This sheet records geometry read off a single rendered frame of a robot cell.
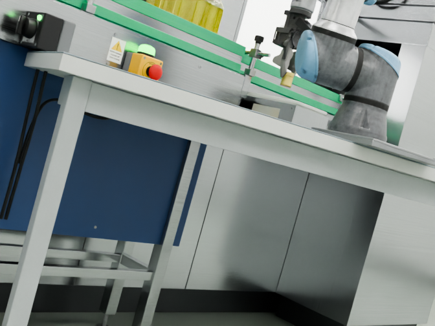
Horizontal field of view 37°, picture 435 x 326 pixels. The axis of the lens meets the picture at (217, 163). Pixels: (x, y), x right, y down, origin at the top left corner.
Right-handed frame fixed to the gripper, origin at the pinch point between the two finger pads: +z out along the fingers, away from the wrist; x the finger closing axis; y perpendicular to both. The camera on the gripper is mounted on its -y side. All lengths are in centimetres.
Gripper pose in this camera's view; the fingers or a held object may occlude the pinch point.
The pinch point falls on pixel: (288, 75)
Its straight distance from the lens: 203.5
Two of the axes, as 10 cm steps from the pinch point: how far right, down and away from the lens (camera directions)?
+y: -6.8, -2.2, 7.0
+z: -2.7, 9.6, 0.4
